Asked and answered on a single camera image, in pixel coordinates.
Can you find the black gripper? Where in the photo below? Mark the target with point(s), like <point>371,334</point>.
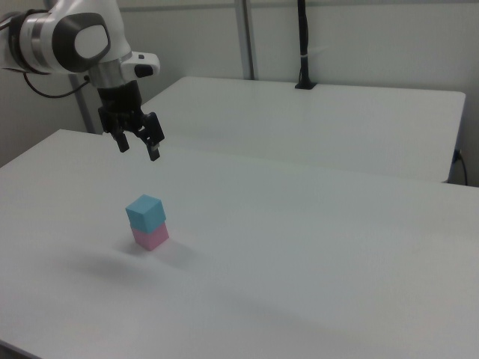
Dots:
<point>120,104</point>

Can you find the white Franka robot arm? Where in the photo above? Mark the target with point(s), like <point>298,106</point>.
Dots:
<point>71,33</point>

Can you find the blue cube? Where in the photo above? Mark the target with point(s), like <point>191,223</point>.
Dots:
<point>146,212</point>

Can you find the pink cube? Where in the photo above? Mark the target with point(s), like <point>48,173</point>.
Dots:
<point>151,238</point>

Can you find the white rear table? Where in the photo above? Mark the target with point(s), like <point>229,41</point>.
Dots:
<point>310,127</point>

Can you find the grey wall partition post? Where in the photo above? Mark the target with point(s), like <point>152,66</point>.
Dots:
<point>247,37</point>

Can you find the black camera pole with base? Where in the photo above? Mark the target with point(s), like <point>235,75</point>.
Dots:
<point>304,45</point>

